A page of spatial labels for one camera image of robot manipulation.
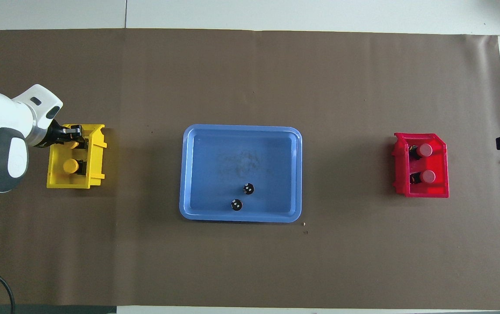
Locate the red plastic storage bin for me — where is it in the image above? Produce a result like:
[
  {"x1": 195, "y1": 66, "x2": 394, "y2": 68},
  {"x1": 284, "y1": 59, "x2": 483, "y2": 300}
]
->
[{"x1": 392, "y1": 133, "x2": 450, "y2": 198}]

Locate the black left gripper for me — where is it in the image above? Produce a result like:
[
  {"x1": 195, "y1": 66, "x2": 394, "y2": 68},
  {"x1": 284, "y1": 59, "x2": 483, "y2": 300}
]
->
[{"x1": 43, "y1": 120, "x2": 90, "y2": 150}]

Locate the yellow plastic storage bin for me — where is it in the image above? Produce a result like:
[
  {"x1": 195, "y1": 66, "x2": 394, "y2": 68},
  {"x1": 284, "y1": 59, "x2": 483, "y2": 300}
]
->
[{"x1": 47, "y1": 124, "x2": 107, "y2": 189}]

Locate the red push button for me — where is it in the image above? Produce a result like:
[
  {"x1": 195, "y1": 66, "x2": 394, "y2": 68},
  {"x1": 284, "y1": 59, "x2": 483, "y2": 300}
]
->
[
  {"x1": 409, "y1": 170, "x2": 436, "y2": 184},
  {"x1": 408, "y1": 143, "x2": 433, "y2": 160}
]

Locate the blue plastic tray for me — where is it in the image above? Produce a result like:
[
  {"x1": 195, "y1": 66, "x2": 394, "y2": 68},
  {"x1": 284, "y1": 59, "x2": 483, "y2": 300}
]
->
[{"x1": 179, "y1": 124, "x2": 303, "y2": 224}]

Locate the brown paper table mat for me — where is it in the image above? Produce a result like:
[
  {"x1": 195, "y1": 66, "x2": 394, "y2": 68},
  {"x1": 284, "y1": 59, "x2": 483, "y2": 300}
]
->
[{"x1": 0, "y1": 28, "x2": 500, "y2": 310}]

